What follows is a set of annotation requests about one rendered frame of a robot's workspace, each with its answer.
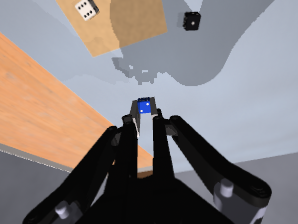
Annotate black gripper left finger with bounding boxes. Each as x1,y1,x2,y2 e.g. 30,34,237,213
22,100,141,224

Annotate blue die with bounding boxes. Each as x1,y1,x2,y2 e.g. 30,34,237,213
137,97,151,114

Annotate black die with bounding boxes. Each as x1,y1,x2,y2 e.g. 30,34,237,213
183,12,201,31

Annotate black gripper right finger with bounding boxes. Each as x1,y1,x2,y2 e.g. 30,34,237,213
150,97,272,224

